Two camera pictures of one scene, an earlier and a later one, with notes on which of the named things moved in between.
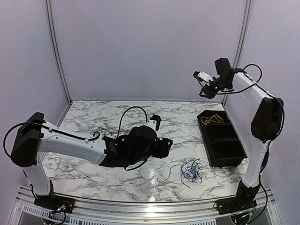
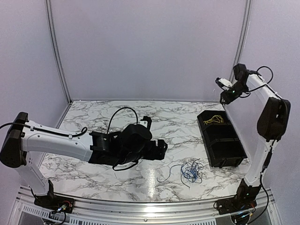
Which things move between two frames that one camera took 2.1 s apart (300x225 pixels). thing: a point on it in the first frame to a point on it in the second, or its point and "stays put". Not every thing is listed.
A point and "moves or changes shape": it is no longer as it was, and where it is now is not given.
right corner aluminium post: [242, 40] stays put
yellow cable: [215, 114] stays put
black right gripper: [210, 93] to [228, 98]
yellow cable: [214, 117] moves or changes shape
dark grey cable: [192, 171] stays put
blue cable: [192, 171] stays put
